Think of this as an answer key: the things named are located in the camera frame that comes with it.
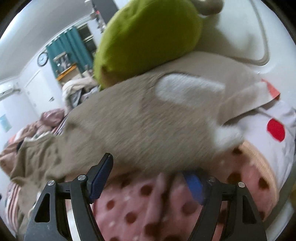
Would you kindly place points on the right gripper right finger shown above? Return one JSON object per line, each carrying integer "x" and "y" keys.
{"x": 195, "y": 186}

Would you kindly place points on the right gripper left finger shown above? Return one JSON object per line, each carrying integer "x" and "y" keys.
{"x": 97, "y": 177}

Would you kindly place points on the brown knit sweater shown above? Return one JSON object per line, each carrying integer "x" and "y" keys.
{"x": 161, "y": 122}

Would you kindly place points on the pink polka dot blanket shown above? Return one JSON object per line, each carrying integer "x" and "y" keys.
{"x": 132, "y": 207}

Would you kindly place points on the pink quilt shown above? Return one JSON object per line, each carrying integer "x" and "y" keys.
{"x": 48, "y": 122}

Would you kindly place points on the white pillow red dots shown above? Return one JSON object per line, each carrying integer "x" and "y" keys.
{"x": 269, "y": 140}

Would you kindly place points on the striped bed sheet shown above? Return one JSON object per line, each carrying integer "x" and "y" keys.
{"x": 11, "y": 209}

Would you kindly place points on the pink ribbed pillow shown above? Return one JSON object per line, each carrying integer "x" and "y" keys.
{"x": 245, "y": 90}

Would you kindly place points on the teal curtain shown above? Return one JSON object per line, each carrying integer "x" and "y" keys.
{"x": 70, "y": 42}

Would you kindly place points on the green plush pillow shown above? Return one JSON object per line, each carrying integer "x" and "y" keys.
{"x": 143, "y": 35}

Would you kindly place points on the wall air conditioner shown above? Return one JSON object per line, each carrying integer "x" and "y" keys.
{"x": 7, "y": 89}

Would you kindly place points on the round wall clock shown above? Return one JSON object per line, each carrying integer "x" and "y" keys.
{"x": 42, "y": 59}

